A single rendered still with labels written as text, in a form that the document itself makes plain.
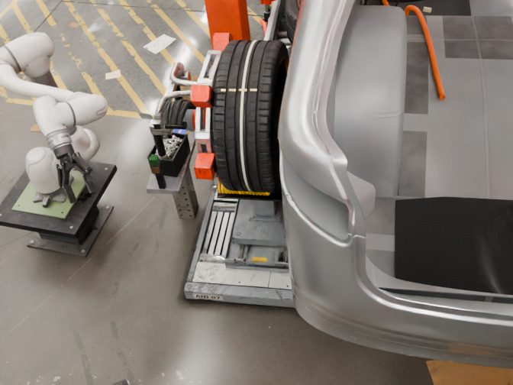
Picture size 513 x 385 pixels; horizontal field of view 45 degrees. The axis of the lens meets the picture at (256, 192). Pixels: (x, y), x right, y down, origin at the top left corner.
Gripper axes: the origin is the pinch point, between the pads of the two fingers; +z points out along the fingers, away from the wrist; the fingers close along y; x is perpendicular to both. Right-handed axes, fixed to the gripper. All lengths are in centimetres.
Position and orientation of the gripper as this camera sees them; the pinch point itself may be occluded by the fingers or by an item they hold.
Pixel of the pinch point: (82, 194)
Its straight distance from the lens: 254.8
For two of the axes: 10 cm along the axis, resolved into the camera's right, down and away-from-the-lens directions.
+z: 3.9, 9.2, -0.2
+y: 7.2, -3.2, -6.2
